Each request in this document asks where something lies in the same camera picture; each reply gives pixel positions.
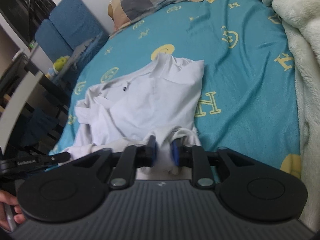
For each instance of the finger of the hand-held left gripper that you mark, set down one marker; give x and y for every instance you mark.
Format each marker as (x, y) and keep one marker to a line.
(55, 158)

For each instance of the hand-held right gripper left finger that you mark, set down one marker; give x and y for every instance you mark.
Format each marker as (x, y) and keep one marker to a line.
(153, 152)

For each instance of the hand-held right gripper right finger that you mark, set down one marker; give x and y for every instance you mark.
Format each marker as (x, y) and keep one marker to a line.
(174, 153)

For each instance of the white shirt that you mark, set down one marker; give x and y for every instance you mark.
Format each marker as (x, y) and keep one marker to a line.
(150, 100)

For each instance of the person's left hand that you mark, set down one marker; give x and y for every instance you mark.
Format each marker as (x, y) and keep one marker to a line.
(10, 201)

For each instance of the yellow green plush toy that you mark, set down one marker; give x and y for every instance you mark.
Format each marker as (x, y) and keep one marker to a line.
(61, 63)

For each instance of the grey cloth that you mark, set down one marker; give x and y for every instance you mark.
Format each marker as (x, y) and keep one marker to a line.
(83, 51)

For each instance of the teal printed bed sheet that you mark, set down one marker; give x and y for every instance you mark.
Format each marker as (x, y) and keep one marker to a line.
(237, 62)

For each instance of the blue cushion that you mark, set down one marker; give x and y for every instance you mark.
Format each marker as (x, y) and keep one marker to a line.
(77, 20)
(53, 42)

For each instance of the small green packet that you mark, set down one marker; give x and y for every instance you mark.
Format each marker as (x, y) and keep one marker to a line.
(33, 44)

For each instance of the dark curtain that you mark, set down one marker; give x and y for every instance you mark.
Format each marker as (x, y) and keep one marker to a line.
(22, 5)

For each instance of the pale fleece blanket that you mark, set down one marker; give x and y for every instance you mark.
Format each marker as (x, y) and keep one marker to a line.
(305, 55)

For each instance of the black frame furniture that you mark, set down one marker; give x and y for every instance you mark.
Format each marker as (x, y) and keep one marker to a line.
(50, 92)

